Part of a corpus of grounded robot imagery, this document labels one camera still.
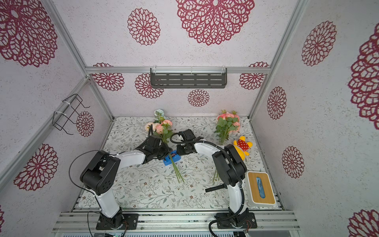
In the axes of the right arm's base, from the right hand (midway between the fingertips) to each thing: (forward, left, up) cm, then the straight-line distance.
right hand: (177, 150), depth 96 cm
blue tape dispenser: (-5, +1, -1) cm, 5 cm away
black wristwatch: (-22, -24, -6) cm, 33 cm away
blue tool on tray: (-23, -48, -2) cm, 53 cm away
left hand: (0, +2, +1) cm, 3 cm away
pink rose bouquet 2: (+13, +11, +9) cm, 19 cm away
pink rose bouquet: (+24, -36, +1) cm, 43 cm away
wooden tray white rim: (-29, -42, 0) cm, 51 cm away
